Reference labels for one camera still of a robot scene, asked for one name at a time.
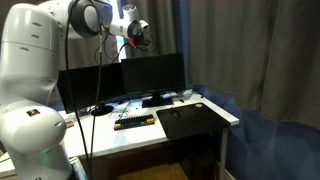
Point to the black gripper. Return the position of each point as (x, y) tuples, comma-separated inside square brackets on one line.
[(146, 38)]

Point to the black monitor with square stand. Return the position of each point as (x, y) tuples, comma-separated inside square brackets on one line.
[(153, 73)]

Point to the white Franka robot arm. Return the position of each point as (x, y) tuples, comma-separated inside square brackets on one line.
[(30, 66)]

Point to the black monitor with round stand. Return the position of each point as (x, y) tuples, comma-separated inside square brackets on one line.
[(86, 86)]

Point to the small black object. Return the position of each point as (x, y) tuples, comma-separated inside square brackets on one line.
[(181, 100)]

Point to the black keyboard with coloured keys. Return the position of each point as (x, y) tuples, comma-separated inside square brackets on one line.
[(133, 122)]

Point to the black mouse pad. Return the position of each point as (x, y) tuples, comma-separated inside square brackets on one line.
[(190, 120)]

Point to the white desk leg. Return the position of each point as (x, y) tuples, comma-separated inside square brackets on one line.
[(223, 153)]

